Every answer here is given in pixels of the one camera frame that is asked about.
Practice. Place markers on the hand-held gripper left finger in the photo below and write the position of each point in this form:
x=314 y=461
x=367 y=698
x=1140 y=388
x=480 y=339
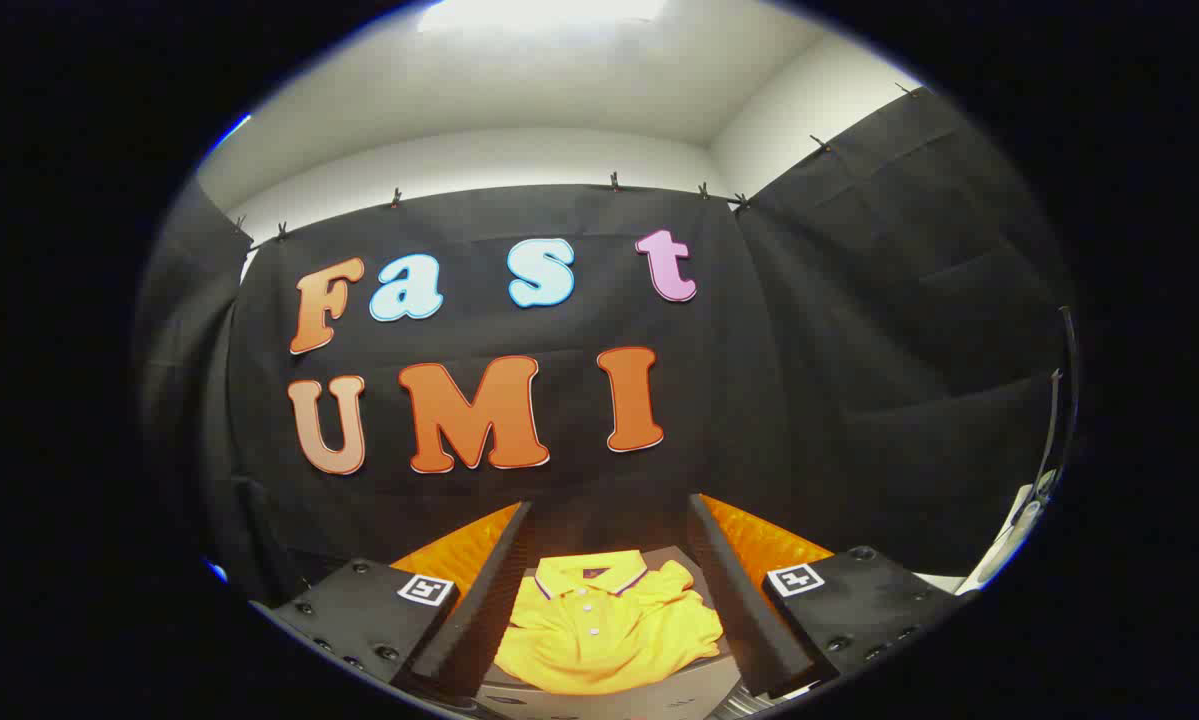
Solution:
x=479 y=610

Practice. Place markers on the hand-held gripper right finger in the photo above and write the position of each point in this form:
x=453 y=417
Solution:
x=744 y=610

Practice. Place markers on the yellow polo shirt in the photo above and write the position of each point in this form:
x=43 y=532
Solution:
x=599 y=650

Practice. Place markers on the black backdrop cloth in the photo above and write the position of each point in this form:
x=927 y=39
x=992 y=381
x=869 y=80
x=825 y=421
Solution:
x=759 y=400

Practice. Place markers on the white panel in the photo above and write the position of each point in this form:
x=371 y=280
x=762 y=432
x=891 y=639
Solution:
x=1009 y=535

